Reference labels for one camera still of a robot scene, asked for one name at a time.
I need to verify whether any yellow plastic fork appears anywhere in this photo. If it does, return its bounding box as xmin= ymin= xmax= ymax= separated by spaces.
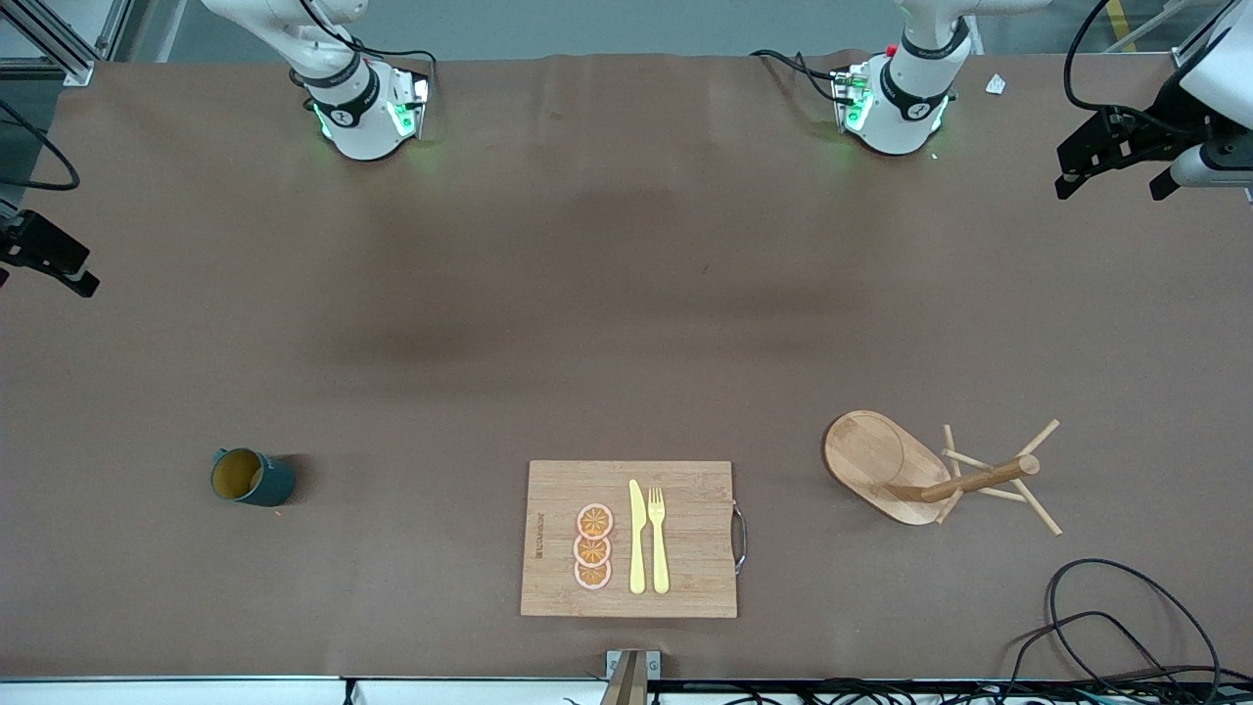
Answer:
xmin=647 ymin=487 xmax=672 ymax=595

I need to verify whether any wooden mug tree stand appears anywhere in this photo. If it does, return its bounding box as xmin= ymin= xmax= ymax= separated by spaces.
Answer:
xmin=823 ymin=409 xmax=1064 ymax=538

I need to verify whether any yellow plastic knife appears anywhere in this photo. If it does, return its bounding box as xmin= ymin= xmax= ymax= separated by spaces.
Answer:
xmin=628 ymin=479 xmax=649 ymax=595

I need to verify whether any aluminium frame post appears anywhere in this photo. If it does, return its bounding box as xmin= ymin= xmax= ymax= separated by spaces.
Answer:
xmin=0 ymin=0 xmax=100 ymax=87
xmin=1170 ymin=0 xmax=1253 ymax=75

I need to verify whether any bamboo cutting board with handle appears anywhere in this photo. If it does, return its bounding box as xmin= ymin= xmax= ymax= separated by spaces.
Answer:
xmin=520 ymin=460 xmax=749 ymax=620

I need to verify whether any black base cable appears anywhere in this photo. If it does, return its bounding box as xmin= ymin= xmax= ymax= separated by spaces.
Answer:
xmin=749 ymin=47 xmax=849 ymax=107
xmin=348 ymin=34 xmax=439 ymax=99

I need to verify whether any black right base cable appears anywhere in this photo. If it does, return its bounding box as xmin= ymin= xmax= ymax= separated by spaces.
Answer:
xmin=348 ymin=34 xmax=439 ymax=99

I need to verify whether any metal mount bracket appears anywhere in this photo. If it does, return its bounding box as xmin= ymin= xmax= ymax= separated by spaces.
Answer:
xmin=605 ymin=649 xmax=663 ymax=705

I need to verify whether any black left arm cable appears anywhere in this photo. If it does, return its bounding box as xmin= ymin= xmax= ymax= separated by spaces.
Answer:
xmin=1063 ymin=0 xmax=1119 ymax=116

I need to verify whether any white table edge rail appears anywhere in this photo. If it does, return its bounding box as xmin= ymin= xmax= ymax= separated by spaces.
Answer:
xmin=0 ymin=675 xmax=608 ymax=705

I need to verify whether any black looped cable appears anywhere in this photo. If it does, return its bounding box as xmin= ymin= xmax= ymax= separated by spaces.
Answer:
xmin=1003 ymin=557 xmax=1225 ymax=705

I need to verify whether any black left base cable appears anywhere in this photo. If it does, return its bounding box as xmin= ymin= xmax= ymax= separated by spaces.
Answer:
xmin=749 ymin=47 xmax=849 ymax=107

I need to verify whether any black cable bundle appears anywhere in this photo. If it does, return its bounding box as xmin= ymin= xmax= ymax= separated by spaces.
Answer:
xmin=563 ymin=676 xmax=1253 ymax=705

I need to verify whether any teal ribbed mug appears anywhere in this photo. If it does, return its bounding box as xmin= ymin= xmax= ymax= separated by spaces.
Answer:
xmin=210 ymin=446 xmax=298 ymax=508

